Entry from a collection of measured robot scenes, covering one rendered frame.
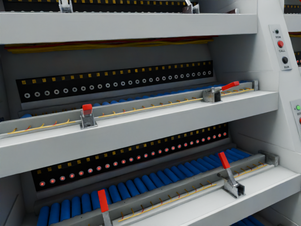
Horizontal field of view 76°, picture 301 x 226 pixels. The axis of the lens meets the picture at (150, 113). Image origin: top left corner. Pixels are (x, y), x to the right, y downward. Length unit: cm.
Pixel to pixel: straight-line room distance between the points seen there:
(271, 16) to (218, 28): 17
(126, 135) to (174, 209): 18
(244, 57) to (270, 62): 8
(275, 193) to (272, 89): 25
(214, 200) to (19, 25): 47
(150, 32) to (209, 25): 15
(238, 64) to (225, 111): 23
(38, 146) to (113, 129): 11
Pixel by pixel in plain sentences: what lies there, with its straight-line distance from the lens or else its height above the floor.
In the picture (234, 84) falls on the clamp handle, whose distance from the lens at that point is 39.
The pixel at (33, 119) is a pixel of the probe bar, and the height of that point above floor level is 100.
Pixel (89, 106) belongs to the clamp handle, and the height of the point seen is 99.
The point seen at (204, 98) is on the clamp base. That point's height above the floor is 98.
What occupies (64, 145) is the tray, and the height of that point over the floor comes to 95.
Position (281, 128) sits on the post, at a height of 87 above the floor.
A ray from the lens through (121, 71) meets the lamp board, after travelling 52.
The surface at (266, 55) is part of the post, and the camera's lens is 58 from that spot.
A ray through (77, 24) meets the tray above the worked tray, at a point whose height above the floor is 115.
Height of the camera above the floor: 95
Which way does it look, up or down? 4 degrees up
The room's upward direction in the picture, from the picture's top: 12 degrees counter-clockwise
